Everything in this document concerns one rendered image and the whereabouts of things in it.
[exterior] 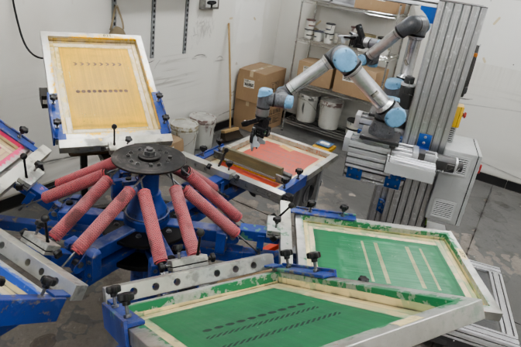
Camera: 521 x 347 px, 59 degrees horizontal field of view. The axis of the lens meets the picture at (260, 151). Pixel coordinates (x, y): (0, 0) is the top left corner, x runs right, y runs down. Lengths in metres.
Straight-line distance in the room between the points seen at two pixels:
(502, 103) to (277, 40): 3.00
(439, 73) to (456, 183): 0.66
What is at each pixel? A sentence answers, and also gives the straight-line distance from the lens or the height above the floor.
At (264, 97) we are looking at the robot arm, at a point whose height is 1.43.
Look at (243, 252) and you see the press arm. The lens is 2.07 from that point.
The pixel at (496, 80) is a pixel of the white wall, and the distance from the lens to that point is 5.88.
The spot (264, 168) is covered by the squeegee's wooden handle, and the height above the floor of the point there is 1.02.
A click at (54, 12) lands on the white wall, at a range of 4.00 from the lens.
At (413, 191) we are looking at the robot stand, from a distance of 3.06.
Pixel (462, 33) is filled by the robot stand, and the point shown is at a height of 1.88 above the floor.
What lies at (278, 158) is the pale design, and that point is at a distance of 2.95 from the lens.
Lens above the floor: 2.11
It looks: 23 degrees down
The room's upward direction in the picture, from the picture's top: 8 degrees clockwise
